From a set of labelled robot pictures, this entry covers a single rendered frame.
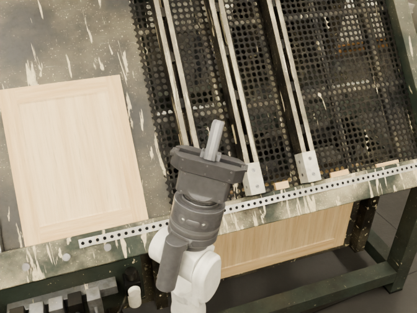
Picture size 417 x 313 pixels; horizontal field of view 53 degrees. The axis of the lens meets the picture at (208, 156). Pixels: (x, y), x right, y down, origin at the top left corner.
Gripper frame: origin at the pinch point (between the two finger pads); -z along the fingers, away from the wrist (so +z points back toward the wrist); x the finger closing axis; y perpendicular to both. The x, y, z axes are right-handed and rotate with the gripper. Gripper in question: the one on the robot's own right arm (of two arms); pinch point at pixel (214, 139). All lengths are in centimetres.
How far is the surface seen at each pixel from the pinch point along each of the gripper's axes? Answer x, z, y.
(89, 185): 45, 55, 70
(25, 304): 53, 91, 44
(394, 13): -59, -27, 157
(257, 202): -17, 52, 88
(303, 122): -28, 22, 109
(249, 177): -12, 44, 89
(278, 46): -10, -4, 120
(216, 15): 18, -11, 115
